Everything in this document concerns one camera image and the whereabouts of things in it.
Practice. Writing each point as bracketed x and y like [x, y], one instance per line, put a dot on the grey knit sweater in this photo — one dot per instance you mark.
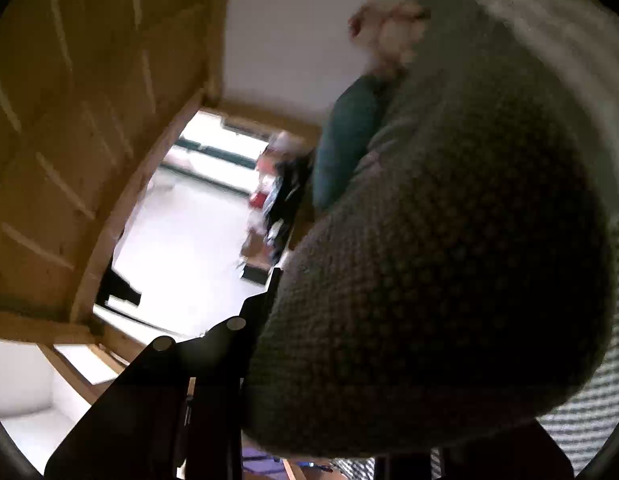
[439, 260]

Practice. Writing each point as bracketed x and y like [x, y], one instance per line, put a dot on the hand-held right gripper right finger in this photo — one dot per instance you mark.
[489, 455]

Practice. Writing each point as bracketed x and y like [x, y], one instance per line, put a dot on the teal garment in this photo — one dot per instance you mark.
[347, 140]

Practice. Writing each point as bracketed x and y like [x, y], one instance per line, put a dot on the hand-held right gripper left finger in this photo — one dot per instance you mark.
[214, 360]

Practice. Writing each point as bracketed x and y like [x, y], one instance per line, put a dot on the wooden bed frame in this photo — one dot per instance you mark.
[64, 110]

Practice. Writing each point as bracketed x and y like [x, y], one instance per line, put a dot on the colourful clutter pile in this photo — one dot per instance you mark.
[282, 195]

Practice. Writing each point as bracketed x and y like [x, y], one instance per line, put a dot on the purple cloth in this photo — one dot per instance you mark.
[269, 462]

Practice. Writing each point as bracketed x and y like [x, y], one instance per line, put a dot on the window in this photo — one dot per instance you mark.
[214, 145]

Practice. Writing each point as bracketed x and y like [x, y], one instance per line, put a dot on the pink plush toy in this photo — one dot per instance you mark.
[389, 30]

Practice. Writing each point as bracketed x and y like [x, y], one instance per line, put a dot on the black white checked bed sheet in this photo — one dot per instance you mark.
[589, 410]

